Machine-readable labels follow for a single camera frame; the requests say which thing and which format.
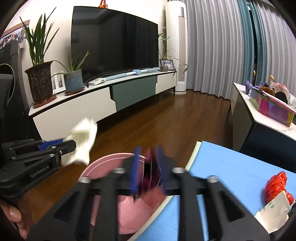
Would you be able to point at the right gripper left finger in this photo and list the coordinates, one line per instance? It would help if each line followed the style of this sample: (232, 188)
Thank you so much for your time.
(89, 211)

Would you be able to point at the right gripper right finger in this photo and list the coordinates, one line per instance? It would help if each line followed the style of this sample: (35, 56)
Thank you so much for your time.
(226, 217)

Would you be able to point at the red plastic bag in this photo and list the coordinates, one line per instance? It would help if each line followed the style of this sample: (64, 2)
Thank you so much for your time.
(275, 185)

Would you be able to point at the cream paper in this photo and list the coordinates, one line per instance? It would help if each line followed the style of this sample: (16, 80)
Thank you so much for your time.
(84, 134)

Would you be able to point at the black pink patterned wrapper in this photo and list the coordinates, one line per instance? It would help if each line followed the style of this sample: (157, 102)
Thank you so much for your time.
(151, 174)

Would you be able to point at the pink trash bin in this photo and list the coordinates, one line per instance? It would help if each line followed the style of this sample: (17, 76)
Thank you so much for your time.
(132, 214)

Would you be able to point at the person left hand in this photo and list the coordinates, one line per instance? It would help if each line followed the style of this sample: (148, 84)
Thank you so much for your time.
(21, 215)

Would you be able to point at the blue table mat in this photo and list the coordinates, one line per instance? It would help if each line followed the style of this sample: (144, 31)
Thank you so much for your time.
(244, 176)

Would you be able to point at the torn white red carton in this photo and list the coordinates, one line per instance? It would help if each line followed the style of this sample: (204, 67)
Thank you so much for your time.
(275, 214)

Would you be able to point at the white green tv cabinet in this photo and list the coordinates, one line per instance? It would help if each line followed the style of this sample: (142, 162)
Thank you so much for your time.
(56, 119)

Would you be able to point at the dark coffee table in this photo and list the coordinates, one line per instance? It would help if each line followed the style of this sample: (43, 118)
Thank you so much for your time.
(259, 136)

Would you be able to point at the tall plant dark pot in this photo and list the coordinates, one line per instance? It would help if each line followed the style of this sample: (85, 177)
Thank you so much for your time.
(39, 75)

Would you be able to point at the small plant blue pot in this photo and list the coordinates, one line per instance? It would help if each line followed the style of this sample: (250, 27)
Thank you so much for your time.
(73, 76)

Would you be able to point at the white remote box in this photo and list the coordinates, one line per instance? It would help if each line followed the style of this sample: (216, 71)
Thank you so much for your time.
(97, 81)

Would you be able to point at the colourful rectangular box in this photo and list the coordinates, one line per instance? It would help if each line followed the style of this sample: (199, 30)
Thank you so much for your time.
(272, 107)

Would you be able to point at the light blue stick massager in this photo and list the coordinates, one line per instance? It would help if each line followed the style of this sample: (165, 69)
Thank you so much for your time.
(134, 72)

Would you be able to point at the black flat screen television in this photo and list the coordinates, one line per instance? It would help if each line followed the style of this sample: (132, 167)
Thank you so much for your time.
(112, 41)

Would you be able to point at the teal curtain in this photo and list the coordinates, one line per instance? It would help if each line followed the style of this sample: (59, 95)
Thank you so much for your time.
(254, 42)

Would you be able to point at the bamboo plant by television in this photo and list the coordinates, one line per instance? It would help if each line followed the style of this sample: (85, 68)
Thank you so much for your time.
(164, 52)

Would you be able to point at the red chinese knot decoration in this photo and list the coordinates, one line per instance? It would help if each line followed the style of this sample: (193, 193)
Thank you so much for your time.
(103, 4)

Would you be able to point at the grey curtain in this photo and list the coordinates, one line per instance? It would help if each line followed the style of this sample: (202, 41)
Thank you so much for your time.
(216, 51)

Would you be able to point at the white standing air conditioner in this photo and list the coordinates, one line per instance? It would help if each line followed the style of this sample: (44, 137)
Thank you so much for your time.
(177, 41)

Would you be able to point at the small picture frame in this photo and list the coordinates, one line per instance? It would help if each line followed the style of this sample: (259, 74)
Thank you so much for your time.
(166, 65)

